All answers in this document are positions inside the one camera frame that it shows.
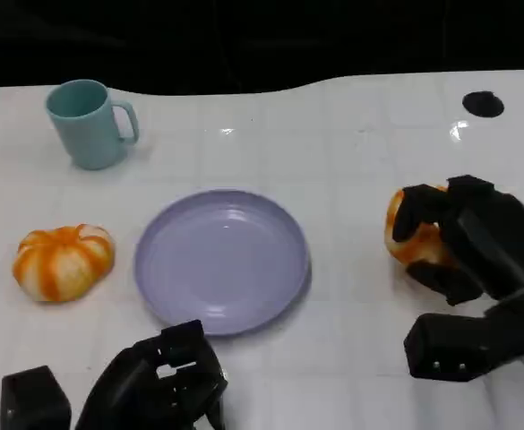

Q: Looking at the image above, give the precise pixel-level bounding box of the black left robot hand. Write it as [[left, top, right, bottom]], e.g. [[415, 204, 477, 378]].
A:
[[73, 319, 228, 430]]

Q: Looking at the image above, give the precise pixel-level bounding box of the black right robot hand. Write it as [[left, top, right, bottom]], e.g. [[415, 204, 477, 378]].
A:
[[391, 175, 524, 307]]

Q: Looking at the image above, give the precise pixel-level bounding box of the orange white toy bread roll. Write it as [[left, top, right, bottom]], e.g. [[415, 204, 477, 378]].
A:
[[384, 184, 460, 269], [12, 223, 116, 303]]

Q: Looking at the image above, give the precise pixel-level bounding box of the black round table grommet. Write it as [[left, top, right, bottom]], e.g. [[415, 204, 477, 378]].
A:
[[461, 90, 505, 118]]

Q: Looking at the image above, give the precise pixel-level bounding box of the lilac plate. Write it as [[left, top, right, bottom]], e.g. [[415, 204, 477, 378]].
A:
[[134, 189, 313, 337]]

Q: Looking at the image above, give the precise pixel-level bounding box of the pale green mug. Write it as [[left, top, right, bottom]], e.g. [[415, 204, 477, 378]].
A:
[[44, 79, 140, 171]]

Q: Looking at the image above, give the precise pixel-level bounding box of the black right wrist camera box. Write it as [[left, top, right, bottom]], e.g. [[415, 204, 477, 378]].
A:
[[403, 305, 524, 383]]

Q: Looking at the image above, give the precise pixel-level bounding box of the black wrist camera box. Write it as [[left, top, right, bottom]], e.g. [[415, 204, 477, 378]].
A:
[[0, 365, 73, 430], [403, 305, 524, 383]]

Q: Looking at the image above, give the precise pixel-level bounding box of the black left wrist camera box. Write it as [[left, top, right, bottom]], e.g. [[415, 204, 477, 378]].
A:
[[0, 365, 73, 430]]

